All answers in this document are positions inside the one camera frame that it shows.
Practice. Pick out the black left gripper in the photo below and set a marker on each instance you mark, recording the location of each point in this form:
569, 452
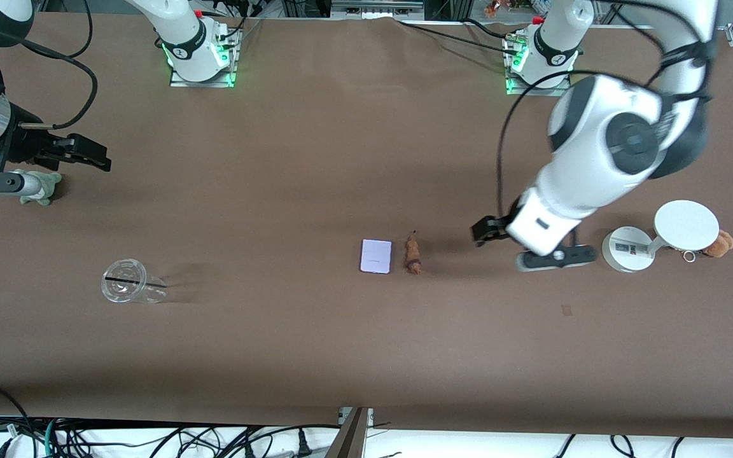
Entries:
499, 226

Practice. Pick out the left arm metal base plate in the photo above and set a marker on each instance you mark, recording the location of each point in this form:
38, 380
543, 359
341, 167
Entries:
532, 91

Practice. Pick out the black power plug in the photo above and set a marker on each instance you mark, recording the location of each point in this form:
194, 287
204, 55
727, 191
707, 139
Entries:
304, 445

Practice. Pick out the dark support post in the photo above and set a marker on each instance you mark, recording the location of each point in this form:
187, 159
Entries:
349, 439

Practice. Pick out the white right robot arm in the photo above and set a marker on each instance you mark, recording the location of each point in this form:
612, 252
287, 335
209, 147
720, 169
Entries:
188, 44

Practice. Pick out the brown lion statue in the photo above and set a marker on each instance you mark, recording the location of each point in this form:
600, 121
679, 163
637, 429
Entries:
412, 254

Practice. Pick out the grey plush toy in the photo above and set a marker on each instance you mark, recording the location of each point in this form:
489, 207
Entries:
48, 189

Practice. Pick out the brown table cloth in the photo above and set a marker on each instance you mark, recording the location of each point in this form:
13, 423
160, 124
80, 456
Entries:
315, 159

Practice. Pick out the metal table edge bracket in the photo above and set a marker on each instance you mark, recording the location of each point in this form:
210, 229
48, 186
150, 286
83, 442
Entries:
342, 415

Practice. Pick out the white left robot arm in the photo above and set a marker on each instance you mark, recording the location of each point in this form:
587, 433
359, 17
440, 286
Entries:
583, 178

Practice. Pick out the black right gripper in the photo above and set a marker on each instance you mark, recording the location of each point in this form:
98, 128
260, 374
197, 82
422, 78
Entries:
25, 138

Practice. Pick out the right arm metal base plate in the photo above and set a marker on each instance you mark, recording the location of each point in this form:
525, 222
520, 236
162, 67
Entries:
204, 83

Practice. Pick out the clear plastic cup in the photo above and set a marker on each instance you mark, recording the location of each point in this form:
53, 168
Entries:
126, 281

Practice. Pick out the orange toy figure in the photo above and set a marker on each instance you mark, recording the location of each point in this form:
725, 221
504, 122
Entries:
492, 9

